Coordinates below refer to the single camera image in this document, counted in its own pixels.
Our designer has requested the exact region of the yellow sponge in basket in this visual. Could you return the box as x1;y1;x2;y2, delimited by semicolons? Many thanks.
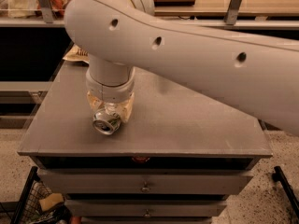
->
39;193;64;212

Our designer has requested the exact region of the grey drawer cabinet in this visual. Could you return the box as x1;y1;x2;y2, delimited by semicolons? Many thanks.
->
18;62;272;224

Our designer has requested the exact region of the black wire basket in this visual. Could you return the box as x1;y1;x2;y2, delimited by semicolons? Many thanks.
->
10;166;71;224

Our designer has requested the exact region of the metal shelf rack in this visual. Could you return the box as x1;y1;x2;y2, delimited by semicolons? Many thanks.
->
1;0;299;31

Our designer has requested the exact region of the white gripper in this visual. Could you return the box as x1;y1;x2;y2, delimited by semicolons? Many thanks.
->
86;70;135;123

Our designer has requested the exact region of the brown Late July chip bag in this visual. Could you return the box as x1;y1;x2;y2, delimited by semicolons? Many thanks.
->
64;45;90;63

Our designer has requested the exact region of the black frame bar right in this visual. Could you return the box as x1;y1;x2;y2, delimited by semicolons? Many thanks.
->
272;166;299;218

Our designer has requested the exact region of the clear plastic bin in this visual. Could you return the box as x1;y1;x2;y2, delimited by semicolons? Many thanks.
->
0;0;70;18

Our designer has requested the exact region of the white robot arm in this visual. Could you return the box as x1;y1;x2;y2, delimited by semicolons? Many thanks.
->
64;0;299;135

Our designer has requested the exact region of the white 7up soda can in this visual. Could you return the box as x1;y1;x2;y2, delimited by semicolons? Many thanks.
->
93;107;121;135

